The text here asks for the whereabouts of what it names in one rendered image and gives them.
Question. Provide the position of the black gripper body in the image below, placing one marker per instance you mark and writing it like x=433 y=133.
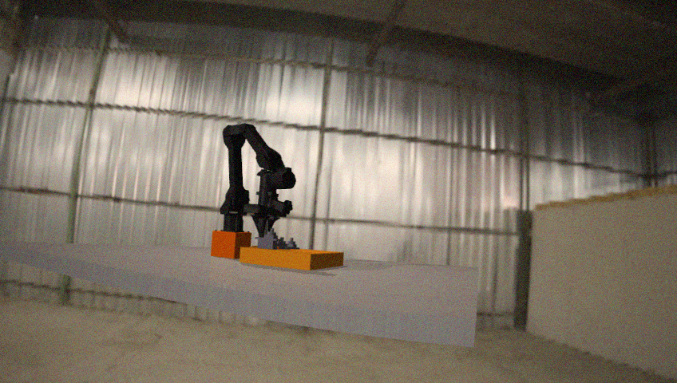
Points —
x=261 y=208

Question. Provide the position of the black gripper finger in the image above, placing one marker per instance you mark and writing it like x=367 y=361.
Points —
x=260 y=222
x=269 y=224

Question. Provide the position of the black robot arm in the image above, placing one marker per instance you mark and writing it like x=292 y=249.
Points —
x=277 y=177

